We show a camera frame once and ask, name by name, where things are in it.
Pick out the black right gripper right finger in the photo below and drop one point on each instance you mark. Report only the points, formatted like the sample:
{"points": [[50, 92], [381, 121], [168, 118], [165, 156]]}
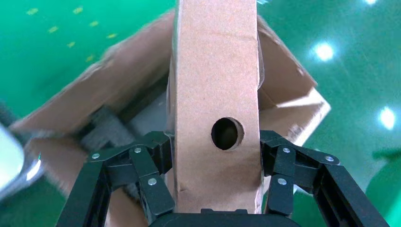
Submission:
{"points": [[344, 194]]}

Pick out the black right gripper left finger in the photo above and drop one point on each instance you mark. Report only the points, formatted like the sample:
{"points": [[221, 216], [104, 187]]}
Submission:
{"points": [[94, 188]]}

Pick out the small brown cardboard box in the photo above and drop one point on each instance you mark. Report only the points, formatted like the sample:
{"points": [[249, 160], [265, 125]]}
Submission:
{"points": [[216, 78]]}

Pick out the large open brown carton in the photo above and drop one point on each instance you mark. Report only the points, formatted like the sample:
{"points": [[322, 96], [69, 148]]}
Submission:
{"points": [[125, 72]]}

